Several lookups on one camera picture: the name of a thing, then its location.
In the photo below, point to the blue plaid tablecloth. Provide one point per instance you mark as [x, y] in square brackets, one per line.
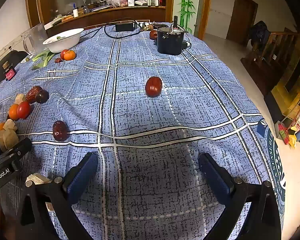
[140, 120]

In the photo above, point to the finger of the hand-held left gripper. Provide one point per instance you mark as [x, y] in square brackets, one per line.
[17, 148]

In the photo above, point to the brown wooden door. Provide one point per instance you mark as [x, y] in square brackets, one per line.
[241, 17]

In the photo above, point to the clear glass bottle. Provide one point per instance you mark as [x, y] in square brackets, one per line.
[85, 6]

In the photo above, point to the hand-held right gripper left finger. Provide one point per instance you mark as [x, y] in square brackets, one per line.
[82, 177]

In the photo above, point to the white carton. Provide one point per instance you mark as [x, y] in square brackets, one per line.
[153, 0]

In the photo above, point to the clear plastic pitcher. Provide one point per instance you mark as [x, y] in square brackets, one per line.
[36, 38]

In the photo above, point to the dark red jujube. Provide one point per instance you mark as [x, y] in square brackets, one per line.
[59, 130]

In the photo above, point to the small red tomato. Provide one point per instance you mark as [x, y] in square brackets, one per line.
[63, 54]

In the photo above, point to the dark purple plum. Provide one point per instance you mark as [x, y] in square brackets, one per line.
[42, 96]

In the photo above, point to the black leather sofa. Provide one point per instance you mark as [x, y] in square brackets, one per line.
[5, 60]

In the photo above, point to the dark jacket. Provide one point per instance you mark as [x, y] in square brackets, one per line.
[258, 33]

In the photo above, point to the small brown nuts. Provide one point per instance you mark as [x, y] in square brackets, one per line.
[147, 26]

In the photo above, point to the wooden counter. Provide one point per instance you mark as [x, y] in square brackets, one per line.
[102, 15]

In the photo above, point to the shiny red jujube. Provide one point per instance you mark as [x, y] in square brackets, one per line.
[153, 86]

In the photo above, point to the small orange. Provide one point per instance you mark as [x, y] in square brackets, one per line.
[70, 55]

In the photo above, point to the wooden stair railing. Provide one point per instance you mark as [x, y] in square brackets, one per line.
[277, 46]

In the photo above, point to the small white bottle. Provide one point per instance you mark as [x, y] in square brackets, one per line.
[75, 12]

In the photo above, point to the small orange mandarin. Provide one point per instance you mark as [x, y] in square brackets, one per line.
[0, 127]

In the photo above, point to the small dark red date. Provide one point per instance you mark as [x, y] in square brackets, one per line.
[58, 60]

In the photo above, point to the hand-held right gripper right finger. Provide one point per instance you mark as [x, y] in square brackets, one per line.
[215, 178]

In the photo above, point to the black cylindrical device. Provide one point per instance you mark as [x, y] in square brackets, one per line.
[170, 42]

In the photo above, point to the green bamboo wall print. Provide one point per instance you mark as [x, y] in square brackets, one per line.
[187, 3]

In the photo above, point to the white bowl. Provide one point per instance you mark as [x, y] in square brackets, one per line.
[65, 41]

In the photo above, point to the wrinkled red date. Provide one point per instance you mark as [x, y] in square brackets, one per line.
[32, 94]

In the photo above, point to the pink lidded jar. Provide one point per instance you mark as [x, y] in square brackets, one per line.
[10, 73]

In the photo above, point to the pile of colourful toys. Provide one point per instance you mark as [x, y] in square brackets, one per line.
[290, 132]

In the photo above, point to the beige fruit cube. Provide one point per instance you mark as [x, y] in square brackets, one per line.
[37, 179]

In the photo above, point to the black power adapter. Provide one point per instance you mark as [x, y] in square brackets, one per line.
[125, 26]

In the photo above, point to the flat white box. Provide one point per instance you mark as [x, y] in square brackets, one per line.
[141, 2]

